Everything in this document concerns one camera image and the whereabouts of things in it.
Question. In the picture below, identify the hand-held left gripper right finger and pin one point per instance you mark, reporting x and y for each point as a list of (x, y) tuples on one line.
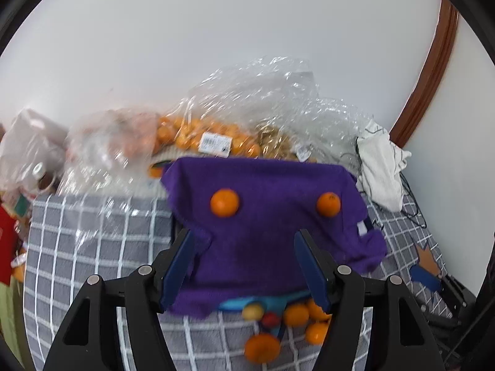
[(309, 266)]

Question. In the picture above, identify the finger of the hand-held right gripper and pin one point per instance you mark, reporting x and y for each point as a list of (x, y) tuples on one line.
[(425, 278)]

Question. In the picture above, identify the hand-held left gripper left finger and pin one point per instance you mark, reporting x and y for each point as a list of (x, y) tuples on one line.
[(178, 266)]

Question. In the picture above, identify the small red fruit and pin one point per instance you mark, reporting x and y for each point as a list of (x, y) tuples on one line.
[(270, 319)]

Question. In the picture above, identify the small yellow round fruit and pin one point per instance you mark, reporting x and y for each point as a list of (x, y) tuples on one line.
[(253, 311)]

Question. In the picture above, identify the large orange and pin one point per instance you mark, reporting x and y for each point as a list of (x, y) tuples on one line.
[(262, 347)]

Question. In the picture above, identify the clear plastic bag brown fruits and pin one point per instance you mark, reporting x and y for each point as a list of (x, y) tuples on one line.
[(278, 143)]

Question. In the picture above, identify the clear plastic bag pink fruits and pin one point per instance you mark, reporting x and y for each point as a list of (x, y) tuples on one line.
[(116, 139)]

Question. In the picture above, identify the purple towel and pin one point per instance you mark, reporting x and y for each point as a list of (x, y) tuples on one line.
[(263, 247)]

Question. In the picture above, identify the grey checkered blanket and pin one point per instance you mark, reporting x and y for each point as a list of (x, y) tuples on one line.
[(96, 262)]

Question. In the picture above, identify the white cloth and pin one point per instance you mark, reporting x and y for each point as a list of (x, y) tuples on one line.
[(379, 162)]

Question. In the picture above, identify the clear plastic bag of oranges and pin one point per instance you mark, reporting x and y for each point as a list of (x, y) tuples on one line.
[(185, 131)]

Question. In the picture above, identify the small teal box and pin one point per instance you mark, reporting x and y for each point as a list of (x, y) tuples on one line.
[(21, 205)]

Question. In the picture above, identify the red bag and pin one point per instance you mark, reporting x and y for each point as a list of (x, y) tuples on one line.
[(7, 247)]

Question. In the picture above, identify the green cloth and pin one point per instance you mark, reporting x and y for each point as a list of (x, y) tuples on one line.
[(9, 317)]

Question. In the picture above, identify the white plastic bag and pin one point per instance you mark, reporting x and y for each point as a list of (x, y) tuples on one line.
[(27, 143)]

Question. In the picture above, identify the brown wooden door frame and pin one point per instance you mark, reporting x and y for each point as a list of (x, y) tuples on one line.
[(429, 81)]

